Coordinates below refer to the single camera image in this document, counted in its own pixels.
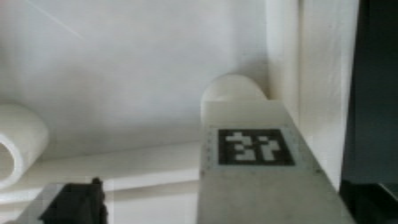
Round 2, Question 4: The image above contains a white square tabletop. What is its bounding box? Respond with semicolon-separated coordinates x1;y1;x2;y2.
0;0;362;224

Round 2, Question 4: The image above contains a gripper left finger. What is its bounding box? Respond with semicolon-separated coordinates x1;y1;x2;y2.
10;176;112;224

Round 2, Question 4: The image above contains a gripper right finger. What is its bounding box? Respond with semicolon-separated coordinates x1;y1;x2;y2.
339;180;398;224

